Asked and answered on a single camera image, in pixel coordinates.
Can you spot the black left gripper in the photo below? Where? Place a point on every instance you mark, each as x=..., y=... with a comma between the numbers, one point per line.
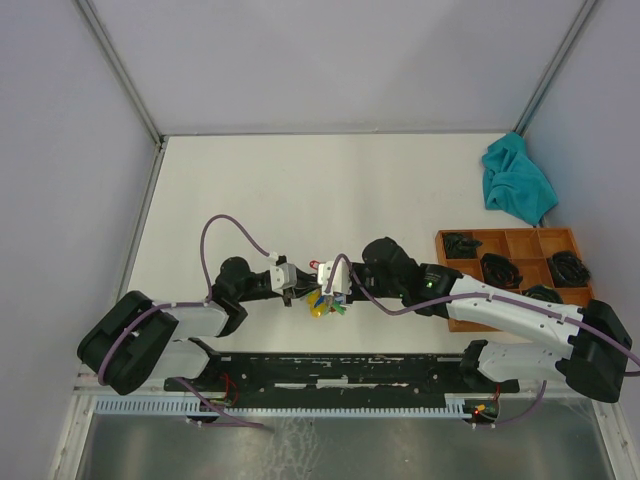
x=305, y=283

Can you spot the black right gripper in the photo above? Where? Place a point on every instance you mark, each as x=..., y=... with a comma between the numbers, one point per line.
x=354, y=296

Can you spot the metal keyring with coloured keys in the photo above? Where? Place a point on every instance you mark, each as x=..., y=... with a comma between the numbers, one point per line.
x=321, y=305

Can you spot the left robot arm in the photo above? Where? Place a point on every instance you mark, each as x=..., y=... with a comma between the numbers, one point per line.
x=138, y=340

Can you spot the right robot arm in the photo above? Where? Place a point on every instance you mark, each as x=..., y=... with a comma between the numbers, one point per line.
x=586, y=347

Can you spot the wooden compartment tray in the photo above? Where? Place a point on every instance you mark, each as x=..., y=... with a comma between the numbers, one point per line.
x=528, y=249

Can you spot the teal cloth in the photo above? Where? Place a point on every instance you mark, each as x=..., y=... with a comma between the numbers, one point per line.
x=512, y=183

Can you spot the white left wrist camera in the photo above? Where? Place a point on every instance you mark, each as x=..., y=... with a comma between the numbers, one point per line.
x=283, y=275

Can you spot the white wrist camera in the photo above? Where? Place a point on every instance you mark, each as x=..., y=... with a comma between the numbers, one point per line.
x=334, y=278
x=283, y=275

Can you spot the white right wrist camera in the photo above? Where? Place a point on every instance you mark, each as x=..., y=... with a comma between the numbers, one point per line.
x=334, y=278

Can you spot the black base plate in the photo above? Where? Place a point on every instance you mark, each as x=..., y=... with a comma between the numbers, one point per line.
x=280, y=380

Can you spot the grey cable duct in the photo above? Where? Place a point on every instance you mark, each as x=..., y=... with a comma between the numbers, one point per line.
x=456, y=407

